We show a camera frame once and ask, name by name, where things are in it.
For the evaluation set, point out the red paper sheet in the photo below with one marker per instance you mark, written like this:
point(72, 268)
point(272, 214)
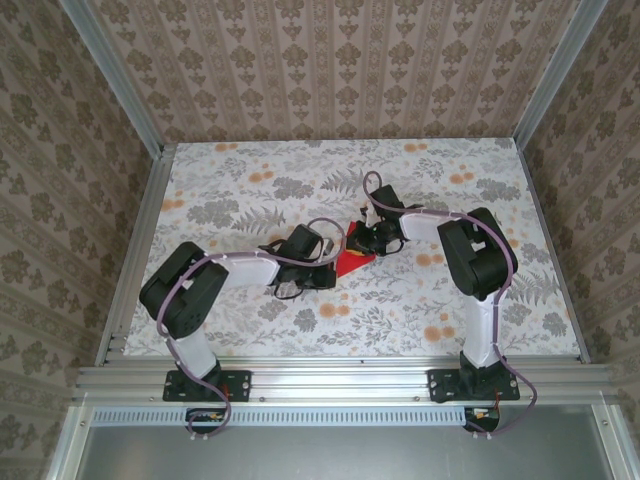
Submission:
point(352, 264)

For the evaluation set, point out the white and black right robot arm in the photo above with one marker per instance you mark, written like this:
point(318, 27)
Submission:
point(481, 335)

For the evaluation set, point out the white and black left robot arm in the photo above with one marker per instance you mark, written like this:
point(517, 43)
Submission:
point(195, 350)

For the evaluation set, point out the floral table mat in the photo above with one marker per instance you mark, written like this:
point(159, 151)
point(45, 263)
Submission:
point(350, 325)

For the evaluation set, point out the aluminium cross beam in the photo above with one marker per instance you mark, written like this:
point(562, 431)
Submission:
point(340, 385)

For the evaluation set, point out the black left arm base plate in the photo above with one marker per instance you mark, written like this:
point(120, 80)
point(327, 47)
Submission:
point(240, 385)

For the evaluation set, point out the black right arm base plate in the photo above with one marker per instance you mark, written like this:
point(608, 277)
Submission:
point(440, 385)

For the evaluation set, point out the aluminium side rail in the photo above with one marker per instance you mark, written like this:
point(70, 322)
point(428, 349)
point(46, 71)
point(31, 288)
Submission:
point(552, 250)
point(135, 255)

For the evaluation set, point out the aluminium corner post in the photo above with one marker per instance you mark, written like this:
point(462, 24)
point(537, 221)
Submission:
point(115, 80)
point(555, 70)

